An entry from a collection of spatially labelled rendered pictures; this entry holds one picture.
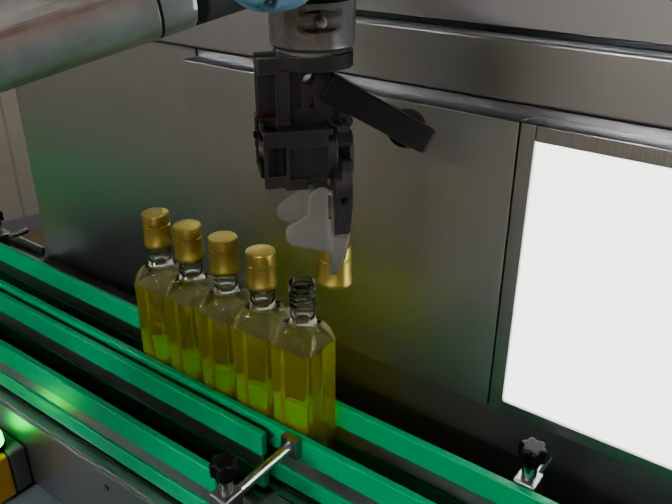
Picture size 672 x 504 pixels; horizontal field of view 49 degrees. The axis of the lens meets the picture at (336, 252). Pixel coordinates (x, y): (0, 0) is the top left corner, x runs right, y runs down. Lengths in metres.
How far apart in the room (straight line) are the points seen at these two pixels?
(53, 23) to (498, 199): 0.48
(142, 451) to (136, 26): 0.59
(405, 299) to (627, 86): 0.35
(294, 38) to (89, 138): 0.70
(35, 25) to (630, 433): 0.67
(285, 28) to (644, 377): 0.48
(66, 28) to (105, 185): 0.85
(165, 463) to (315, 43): 0.51
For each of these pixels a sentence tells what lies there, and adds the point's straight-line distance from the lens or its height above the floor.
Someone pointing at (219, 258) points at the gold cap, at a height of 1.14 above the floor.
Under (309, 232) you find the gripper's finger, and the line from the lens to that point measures 0.69.
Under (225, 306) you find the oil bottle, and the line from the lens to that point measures 0.87.
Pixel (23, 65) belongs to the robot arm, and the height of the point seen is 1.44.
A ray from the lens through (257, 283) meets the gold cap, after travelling 0.82.
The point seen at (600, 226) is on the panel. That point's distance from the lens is 0.74.
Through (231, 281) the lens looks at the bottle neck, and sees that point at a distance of 0.87.
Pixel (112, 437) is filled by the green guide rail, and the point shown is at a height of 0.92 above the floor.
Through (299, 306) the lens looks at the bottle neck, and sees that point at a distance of 0.79.
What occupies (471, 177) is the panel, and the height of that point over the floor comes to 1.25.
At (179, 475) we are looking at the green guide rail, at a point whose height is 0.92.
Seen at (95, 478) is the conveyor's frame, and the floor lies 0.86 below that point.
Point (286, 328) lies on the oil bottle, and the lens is 0.81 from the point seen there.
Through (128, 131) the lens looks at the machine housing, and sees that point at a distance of 1.19.
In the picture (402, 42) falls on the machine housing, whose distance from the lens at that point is 0.79.
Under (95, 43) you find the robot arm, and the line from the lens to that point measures 0.45.
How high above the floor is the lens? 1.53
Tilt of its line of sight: 27 degrees down
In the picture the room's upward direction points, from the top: straight up
